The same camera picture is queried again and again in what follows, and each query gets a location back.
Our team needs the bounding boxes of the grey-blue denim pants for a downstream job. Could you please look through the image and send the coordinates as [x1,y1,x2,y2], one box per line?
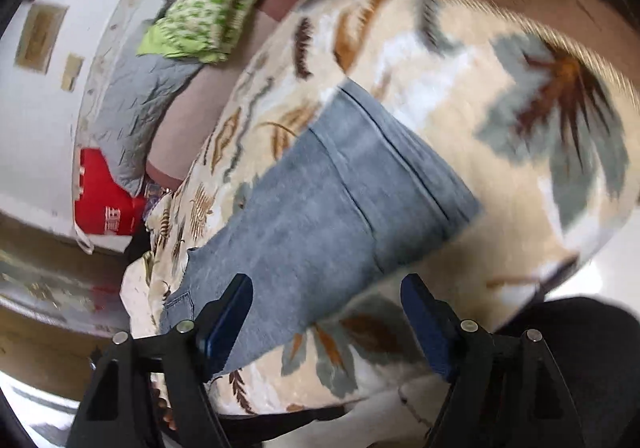
[160,78,483,379]

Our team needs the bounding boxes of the red paper bag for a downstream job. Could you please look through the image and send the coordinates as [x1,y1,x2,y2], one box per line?
[74,148,148,254]

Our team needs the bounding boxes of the cream leaf-print blanket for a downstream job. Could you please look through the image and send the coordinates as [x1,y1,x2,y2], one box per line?
[120,0,640,416]

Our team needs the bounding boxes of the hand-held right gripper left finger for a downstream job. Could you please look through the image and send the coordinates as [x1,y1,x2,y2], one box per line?
[65,272,254,448]

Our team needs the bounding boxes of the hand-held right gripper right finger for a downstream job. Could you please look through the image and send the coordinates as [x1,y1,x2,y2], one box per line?
[399,272,587,448]

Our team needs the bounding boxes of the pink bed sheet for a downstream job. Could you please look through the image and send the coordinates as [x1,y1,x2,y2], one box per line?
[145,0,306,191]

